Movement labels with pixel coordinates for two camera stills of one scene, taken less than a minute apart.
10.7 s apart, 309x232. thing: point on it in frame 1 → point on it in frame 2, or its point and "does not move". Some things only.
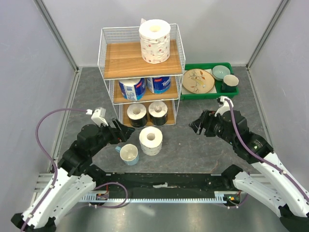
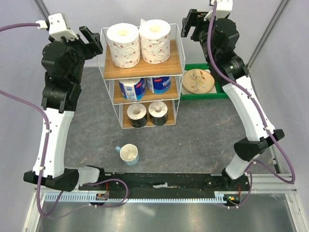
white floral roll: [151, 140] → [124, 44]
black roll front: [137, 113] does not move
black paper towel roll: [158, 113] does not move
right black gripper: [205, 121] → [192, 20]
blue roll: [133, 89] does not move
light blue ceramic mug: [129, 153] does not move
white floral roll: [155, 39] does not move
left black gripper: [120, 134] → [94, 48]
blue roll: [158, 85] does not move
